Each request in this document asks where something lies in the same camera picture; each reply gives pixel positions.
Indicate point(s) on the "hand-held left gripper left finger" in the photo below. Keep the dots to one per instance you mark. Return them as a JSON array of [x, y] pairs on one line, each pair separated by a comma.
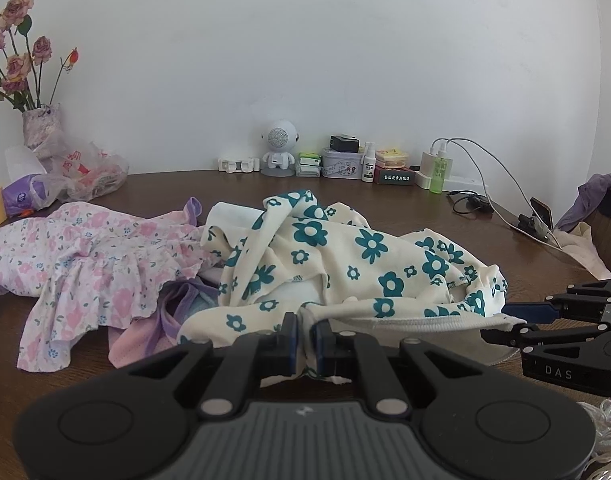
[[289, 334]]

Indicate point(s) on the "green white small box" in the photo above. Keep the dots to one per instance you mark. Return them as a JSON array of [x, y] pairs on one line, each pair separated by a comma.
[[307, 170], [310, 158]]

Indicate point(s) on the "white robot speaker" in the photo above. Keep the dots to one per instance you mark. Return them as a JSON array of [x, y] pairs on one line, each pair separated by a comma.
[[279, 137]]

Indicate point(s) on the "smartphone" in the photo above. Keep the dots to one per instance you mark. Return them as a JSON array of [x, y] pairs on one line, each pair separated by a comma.
[[541, 212]]

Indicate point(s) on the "dark box with label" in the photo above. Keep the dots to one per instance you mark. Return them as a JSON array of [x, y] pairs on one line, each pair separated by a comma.
[[395, 176]]

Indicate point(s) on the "clear plastic bag red print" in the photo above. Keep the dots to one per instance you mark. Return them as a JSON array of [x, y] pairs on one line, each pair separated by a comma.
[[95, 172]]

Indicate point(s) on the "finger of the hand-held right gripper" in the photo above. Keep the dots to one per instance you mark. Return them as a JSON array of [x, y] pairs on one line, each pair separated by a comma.
[[528, 310], [505, 336]]

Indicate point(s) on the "pink floral dress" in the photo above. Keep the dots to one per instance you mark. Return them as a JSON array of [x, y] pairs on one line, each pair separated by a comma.
[[85, 260]]

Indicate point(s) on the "black charger box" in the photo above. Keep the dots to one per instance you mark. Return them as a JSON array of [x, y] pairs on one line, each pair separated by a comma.
[[345, 143]]

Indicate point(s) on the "cream garment with teal flowers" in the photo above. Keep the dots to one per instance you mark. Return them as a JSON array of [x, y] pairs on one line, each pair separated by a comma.
[[335, 245]]

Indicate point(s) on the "purple packet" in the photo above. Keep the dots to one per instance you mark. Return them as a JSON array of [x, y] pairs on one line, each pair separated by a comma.
[[20, 197]]

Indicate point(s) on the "purple cloth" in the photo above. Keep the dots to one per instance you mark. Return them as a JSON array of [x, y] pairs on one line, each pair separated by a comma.
[[590, 200]]

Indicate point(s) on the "white spray bottle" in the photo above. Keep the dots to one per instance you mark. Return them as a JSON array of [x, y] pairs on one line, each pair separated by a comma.
[[369, 165]]

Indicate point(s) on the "green spray bottle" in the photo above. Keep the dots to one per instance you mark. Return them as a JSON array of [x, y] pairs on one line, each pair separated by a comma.
[[440, 172]]

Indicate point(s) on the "wrapped flower vase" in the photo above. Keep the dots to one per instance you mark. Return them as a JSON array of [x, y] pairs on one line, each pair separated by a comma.
[[42, 127]]

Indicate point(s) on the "printed tin box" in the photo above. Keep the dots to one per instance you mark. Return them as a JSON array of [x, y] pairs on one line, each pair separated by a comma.
[[341, 165]]

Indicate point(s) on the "white power strip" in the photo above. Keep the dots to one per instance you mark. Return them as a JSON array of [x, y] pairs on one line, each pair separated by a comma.
[[465, 181]]

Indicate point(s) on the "purple garment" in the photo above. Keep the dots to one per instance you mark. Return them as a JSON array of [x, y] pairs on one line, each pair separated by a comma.
[[175, 305]]

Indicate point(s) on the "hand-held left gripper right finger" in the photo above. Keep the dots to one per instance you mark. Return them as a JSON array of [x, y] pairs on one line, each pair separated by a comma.
[[319, 341]]

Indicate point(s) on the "white clip holder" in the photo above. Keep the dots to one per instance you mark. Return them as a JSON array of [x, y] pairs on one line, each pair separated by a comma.
[[238, 165]]

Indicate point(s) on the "beige cloth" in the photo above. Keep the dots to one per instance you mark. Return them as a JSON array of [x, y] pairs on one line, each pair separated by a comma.
[[580, 247]]

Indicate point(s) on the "white fringed cloth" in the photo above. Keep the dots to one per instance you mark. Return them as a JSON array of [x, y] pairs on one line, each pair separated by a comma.
[[605, 440]]

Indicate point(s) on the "dried rose bouquet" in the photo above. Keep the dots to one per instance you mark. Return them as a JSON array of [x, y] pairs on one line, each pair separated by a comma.
[[15, 65]]

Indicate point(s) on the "white charger plug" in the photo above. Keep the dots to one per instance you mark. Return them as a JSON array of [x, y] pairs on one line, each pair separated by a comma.
[[428, 162]]

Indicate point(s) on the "black phone stand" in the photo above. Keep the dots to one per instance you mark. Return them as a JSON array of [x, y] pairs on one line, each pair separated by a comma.
[[530, 227]]

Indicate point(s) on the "white tissue paper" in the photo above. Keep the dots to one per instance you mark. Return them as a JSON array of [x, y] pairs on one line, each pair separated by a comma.
[[20, 157]]

